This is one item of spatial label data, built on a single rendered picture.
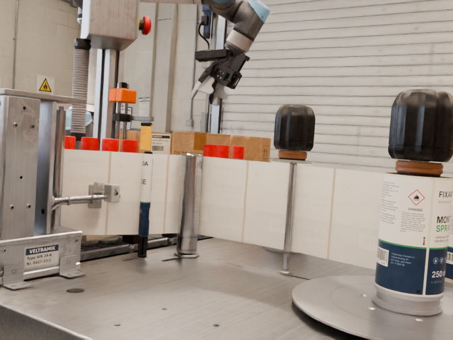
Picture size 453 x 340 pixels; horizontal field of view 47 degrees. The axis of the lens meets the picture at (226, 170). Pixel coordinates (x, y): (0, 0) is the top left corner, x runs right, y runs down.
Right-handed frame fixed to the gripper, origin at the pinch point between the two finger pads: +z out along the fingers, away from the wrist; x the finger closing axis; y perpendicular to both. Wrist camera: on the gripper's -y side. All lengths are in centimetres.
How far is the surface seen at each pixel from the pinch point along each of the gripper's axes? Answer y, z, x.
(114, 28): 6, -11, -64
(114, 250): 32, 24, -67
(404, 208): 71, -13, -82
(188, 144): -0.9, 16.1, 11.3
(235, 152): 26.9, 3.4, -21.4
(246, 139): 13.8, 4.9, 19.3
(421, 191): 72, -16, -82
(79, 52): 2, -3, -64
